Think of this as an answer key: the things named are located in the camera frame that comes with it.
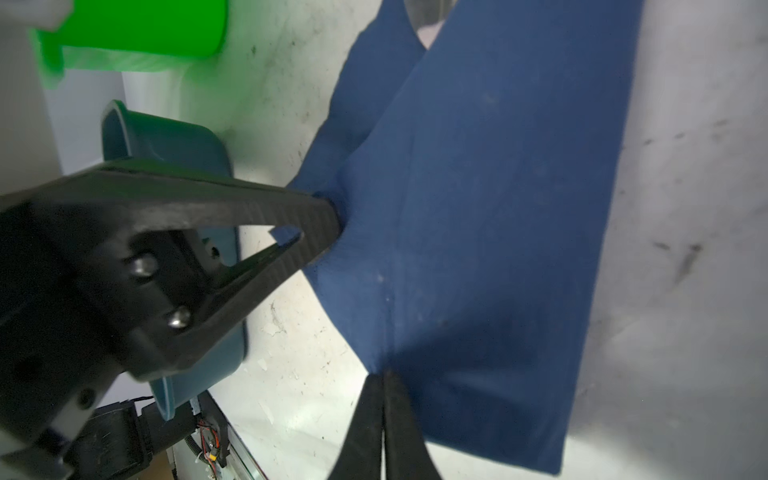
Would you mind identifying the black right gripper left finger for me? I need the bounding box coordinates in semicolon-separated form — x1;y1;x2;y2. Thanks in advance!
328;374;384;480

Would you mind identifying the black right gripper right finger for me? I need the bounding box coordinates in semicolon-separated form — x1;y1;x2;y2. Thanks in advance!
383;371;441;480

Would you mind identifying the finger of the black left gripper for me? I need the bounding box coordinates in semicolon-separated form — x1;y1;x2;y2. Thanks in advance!
1;159;340;380

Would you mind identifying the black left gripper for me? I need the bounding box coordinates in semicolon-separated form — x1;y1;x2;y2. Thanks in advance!
1;201;210;456

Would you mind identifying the dark teal plastic tray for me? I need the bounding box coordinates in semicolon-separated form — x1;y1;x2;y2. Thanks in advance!
101;100;247;420

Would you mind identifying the green plastic perforated basket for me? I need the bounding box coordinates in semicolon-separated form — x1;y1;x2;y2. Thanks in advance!
30;0;228;88

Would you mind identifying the dark blue paper napkin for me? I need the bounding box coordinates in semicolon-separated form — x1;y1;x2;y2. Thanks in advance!
291;1;642;474

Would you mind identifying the aluminium front rail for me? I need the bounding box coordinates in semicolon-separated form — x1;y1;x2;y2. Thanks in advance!
223;423;268;480

